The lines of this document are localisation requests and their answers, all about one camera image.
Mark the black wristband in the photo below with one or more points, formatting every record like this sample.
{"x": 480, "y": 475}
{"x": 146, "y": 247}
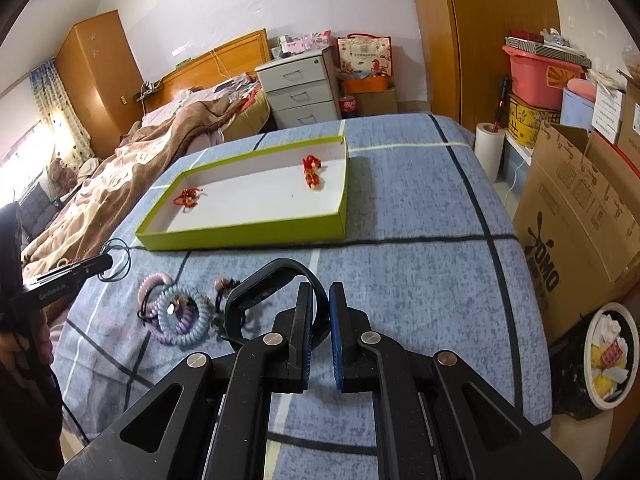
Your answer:
{"x": 264, "y": 283}

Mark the wooden headboard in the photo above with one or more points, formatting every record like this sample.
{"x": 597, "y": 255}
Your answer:
{"x": 237, "y": 57}

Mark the brown cardboard box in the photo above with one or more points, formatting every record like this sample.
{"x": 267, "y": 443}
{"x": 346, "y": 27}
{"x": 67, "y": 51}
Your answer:
{"x": 578, "y": 224}

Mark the blue patterned curtain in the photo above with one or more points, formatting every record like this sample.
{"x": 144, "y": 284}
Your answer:
{"x": 72, "y": 142}

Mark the blue checked bed cover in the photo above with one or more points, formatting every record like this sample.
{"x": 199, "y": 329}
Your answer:
{"x": 461, "y": 375}

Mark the white paper roll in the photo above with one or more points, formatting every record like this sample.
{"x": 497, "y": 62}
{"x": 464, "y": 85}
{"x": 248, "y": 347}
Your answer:
{"x": 488, "y": 148}

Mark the orange box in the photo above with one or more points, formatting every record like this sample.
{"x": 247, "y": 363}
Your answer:
{"x": 369, "y": 84}

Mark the person's left hand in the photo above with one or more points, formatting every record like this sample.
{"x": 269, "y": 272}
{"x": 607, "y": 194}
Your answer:
{"x": 11, "y": 345}

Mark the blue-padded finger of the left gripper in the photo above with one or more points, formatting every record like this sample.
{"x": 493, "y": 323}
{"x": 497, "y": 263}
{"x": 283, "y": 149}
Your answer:
{"x": 56, "y": 284}

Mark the cola bottle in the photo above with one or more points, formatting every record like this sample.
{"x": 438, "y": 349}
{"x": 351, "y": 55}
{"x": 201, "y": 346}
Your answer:
{"x": 348, "y": 106}

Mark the brown fleece blanket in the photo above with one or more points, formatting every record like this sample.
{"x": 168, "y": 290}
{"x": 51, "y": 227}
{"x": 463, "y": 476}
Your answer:
{"x": 104, "y": 200}

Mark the wooden wardrobe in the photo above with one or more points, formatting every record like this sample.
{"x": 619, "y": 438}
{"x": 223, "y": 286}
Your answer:
{"x": 462, "y": 44}
{"x": 102, "y": 80}

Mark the white waste bin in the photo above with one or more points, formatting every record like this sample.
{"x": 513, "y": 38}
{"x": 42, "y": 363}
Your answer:
{"x": 611, "y": 356}

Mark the grey three-drawer nightstand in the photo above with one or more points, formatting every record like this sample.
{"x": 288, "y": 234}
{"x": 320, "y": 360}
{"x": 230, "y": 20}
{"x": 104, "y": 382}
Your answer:
{"x": 302, "y": 89}

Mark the yellow patterned tin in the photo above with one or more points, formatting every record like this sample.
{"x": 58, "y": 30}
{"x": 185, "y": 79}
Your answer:
{"x": 525, "y": 121}

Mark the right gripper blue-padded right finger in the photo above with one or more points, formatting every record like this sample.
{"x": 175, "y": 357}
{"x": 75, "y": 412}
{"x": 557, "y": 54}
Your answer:
{"x": 353, "y": 369}

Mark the red patterned gift bag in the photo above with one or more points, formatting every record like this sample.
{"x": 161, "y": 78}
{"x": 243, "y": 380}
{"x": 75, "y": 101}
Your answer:
{"x": 362, "y": 55}

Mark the green shallow cardboard tray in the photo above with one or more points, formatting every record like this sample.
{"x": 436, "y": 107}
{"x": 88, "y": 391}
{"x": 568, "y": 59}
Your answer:
{"x": 289, "y": 194}

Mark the pink plastic basket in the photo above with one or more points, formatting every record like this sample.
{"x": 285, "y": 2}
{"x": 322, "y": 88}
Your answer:
{"x": 539, "y": 81}

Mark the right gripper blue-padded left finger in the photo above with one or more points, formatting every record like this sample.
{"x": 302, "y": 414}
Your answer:
{"x": 294, "y": 325}

